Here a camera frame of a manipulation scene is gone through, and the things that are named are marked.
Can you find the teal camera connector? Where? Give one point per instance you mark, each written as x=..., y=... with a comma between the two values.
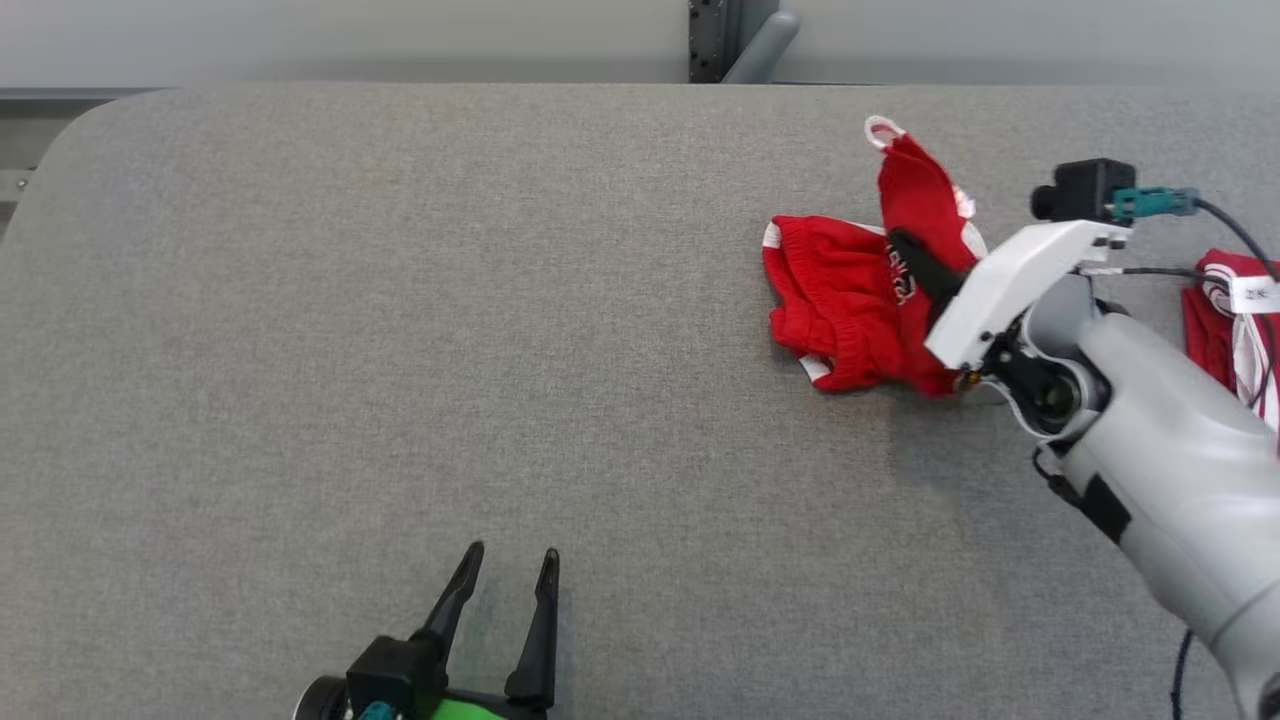
x=1155, y=203
x=377, y=711

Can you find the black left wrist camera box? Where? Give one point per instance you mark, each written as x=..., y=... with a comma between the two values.
x=395, y=675

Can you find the red white-striped sports shirt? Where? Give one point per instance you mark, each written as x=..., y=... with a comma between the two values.
x=1215, y=340

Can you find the grey metal upright post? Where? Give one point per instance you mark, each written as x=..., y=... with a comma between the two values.
x=712, y=40

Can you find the teal right camera connector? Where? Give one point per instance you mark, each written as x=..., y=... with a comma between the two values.
x=1155, y=203

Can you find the red white-panelled sports shorts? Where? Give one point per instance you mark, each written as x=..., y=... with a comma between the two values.
x=840, y=300

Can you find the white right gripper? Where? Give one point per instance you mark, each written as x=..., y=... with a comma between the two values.
x=1010, y=285

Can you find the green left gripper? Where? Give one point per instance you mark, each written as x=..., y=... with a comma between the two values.
x=490, y=710

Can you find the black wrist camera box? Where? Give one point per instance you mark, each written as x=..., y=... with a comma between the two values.
x=1085, y=190
x=395, y=675

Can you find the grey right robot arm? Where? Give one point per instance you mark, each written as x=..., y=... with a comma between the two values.
x=1180, y=460

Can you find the grey diagonal support tube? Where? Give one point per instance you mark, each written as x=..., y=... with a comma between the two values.
x=765, y=45

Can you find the grey fabric sofa seat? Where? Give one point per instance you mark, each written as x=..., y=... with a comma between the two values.
x=450, y=350

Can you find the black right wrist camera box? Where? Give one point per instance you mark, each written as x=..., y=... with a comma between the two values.
x=1085, y=190

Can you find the teal left camera connector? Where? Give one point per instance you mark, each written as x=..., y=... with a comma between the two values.
x=377, y=711

